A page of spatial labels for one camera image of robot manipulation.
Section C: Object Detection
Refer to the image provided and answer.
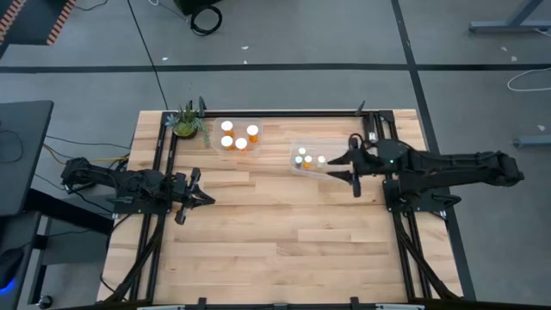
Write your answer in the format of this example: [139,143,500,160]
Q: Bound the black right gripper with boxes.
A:
[326,136,384,199]

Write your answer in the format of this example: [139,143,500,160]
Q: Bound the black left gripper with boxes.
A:
[171,168,215,225]

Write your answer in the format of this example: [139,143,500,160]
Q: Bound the clear plastic bin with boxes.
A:
[210,116,264,158]
[288,137,352,182]

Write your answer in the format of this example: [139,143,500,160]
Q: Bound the green potted plant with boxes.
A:
[164,101,212,147]

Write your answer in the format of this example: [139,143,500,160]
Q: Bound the black desk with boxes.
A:
[0,100,55,216]

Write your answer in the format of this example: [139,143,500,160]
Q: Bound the grey floor bar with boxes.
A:
[511,135,551,150]

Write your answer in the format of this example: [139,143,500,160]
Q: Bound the black floor box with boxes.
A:
[174,0,223,16]

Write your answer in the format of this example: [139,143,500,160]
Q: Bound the black device with blue light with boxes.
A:
[0,247,26,298]

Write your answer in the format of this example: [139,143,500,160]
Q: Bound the grey desk leg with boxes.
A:
[468,0,551,34]

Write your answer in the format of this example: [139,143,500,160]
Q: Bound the orange-striped black floor mat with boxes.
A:
[0,0,77,47]

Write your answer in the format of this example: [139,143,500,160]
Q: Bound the black aluminium table frame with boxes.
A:
[102,96,464,310]

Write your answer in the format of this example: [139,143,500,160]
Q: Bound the black floor cable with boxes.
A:
[126,0,170,111]

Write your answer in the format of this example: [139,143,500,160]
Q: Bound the black coiled cable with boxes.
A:
[189,3,224,37]

